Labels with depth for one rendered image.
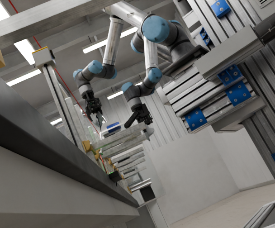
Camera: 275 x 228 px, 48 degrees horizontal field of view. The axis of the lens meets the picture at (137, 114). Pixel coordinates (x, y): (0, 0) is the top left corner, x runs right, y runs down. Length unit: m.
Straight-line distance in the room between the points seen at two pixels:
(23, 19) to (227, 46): 0.95
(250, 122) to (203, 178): 9.03
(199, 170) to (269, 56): 9.18
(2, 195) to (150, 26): 1.20
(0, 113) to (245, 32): 1.09
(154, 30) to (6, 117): 1.15
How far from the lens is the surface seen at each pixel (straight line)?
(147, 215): 4.31
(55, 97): 1.25
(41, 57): 1.33
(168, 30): 1.50
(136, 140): 1.71
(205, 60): 1.36
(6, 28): 0.55
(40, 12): 0.55
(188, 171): 10.62
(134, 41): 2.07
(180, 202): 10.53
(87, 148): 1.41
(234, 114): 1.56
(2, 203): 0.41
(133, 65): 10.36
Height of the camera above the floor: 0.45
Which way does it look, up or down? 18 degrees up
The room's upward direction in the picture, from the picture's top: 25 degrees counter-clockwise
